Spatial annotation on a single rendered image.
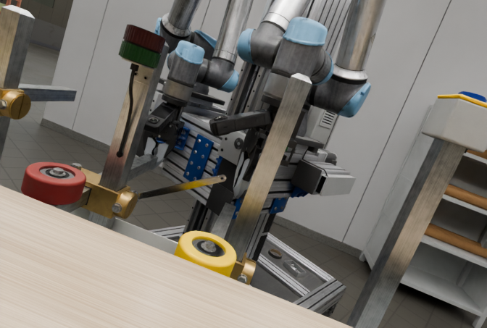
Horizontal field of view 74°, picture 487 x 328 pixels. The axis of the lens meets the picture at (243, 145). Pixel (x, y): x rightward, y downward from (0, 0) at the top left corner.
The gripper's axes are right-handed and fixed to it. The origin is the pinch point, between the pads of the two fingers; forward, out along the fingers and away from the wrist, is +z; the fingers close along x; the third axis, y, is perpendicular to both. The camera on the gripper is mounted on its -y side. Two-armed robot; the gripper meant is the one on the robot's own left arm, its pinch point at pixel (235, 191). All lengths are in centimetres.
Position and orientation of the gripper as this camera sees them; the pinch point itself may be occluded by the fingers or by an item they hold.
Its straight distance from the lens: 66.0
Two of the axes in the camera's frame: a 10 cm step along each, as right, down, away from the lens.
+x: -2.2, -2.5, 9.4
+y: 9.1, 2.9, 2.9
